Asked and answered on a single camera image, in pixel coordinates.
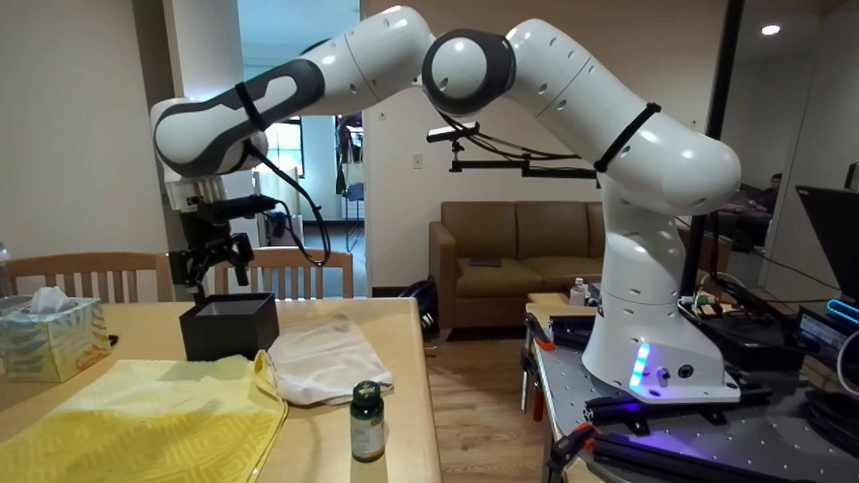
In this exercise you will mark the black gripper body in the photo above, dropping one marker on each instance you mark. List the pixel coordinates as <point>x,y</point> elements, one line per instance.
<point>209,237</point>

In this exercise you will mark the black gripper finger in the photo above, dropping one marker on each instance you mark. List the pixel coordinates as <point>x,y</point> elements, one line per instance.
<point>196,286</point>
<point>240,258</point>

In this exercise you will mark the black box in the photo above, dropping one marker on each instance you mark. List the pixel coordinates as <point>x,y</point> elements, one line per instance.
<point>224,327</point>

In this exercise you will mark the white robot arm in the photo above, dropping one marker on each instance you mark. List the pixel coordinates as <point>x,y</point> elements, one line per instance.
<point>648,166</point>

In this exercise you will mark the patterned tissue box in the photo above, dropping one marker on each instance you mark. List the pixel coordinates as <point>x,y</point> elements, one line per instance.
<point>49,347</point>

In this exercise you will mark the left wooden chair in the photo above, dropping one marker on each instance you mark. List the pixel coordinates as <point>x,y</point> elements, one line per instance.
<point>290,274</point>

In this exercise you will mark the wooden chair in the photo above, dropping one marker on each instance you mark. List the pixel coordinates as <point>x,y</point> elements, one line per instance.
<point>113,278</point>
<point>290,274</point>

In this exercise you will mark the right wooden chair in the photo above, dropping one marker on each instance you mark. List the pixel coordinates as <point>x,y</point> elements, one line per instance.
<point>113,278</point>

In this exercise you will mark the white cloth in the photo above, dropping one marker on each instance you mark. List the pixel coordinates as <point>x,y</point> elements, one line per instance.
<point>322,360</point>

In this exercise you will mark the yellow cloth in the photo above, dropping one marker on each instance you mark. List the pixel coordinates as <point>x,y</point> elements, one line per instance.
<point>153,423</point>

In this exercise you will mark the small green pill bottle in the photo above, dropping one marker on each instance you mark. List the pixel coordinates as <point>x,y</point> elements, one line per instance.
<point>366,411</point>

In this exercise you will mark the brown leather sofa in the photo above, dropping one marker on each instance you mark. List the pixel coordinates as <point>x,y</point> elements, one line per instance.
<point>490,255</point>

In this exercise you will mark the black laptop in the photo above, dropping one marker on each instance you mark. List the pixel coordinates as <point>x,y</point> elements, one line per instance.
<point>835,225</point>

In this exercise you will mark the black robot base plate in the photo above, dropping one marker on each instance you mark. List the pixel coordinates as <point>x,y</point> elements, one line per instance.
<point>766,439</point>

